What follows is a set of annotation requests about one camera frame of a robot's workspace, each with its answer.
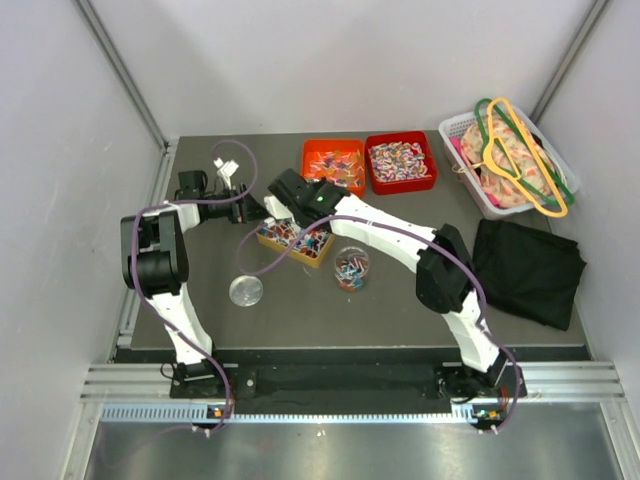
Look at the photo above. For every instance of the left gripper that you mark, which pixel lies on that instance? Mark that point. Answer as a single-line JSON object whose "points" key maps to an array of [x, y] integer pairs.
{"points": [[245, 209]]}

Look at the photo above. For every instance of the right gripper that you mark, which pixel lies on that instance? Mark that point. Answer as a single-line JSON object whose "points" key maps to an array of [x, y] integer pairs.
{"points": [[319, 186]]}

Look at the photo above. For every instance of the gold candy tin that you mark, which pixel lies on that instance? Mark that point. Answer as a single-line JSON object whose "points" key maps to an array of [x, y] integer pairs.
{"points": [[310, 250]]}

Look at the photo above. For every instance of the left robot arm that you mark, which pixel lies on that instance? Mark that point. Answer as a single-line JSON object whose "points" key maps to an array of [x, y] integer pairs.
{"points": [[155, 260]]}

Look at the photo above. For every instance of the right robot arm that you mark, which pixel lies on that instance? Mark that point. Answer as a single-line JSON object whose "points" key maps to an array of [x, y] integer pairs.
{"points": [[445, 282]]}

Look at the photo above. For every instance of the orange candy box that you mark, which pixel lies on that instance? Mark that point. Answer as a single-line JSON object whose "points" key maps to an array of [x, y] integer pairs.
{"points": [[340, 161]]}

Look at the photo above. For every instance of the clear glass jar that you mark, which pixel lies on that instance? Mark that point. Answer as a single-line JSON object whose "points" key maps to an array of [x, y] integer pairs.
{"points": [[351, 268]]}

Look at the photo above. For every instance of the clear jar lid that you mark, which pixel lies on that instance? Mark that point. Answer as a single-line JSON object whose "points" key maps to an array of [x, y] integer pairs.
{"points": [[246, 290]]}

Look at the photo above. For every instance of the red candy box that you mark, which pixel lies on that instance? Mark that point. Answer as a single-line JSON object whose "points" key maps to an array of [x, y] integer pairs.
{"points": [[400, 162]]}

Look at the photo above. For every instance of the white plastic basket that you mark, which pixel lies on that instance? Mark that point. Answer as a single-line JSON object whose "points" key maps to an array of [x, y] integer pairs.
{"points": [[505, 162]]}

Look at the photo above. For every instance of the green hanger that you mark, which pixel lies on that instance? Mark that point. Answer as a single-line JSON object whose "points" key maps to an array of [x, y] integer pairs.
{"points": [[540, 170]]}

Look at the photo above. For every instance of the black cloth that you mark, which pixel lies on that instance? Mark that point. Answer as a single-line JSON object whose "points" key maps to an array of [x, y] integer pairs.
{"points": [[528, 272]]}

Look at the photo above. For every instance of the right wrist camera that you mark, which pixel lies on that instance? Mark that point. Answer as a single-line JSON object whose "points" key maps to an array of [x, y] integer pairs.
{"points": [[276, 208]]}

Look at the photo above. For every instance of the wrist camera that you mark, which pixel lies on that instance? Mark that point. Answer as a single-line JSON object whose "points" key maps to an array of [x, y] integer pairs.
{"points": [[225, 170], [276, 208]]}

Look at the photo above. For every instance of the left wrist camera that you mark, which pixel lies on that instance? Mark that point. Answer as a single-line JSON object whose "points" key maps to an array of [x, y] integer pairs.
{"points": [[225, 170]]}

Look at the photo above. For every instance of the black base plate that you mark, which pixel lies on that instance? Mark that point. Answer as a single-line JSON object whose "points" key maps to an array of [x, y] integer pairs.
{"points": [[343, 389]]}

